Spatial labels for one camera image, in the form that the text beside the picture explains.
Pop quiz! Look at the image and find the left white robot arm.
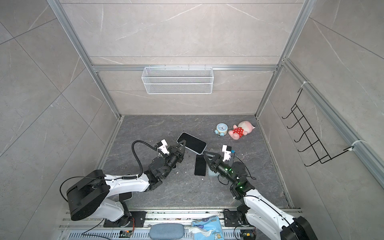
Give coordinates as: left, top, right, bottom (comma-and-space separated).
66, 140, 187, 228

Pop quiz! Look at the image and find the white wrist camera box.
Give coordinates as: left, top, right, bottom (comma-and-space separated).
156, 139, 170, 155
222, 145, 236, 164

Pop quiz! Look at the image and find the blue tissue pack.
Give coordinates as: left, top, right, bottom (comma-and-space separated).
189, 216, 224, 240

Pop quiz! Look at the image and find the blue cream alarm clock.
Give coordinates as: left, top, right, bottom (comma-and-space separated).
215, 123, 229, 137

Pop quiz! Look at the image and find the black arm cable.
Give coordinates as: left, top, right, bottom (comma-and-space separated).
131, 140, 158, 178

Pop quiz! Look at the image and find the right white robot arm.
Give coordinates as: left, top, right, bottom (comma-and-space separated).
203, 151, 317, 240

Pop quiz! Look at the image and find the grey blue cushion pad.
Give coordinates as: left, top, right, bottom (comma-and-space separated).
149, 224, 185, 240

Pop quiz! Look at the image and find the light blue phone case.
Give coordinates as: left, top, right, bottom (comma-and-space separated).
208, 168, 219, 177

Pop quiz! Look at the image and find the cased phone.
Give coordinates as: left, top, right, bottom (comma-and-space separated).
177, 132, 207, 155

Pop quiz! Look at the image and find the pink plush pig toy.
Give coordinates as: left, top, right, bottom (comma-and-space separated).
228, 121, 256, 140

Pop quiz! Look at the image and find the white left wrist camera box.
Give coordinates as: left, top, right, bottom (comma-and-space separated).
156, 139, 170, 155

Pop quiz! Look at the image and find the black wire hook rack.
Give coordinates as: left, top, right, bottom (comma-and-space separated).
281, 88, 355, 168

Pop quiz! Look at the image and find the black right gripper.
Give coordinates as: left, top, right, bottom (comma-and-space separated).
204, 151, 239, 187

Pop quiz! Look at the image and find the white wire mesh basket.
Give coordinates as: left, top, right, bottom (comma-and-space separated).
142, 67, 214, 95

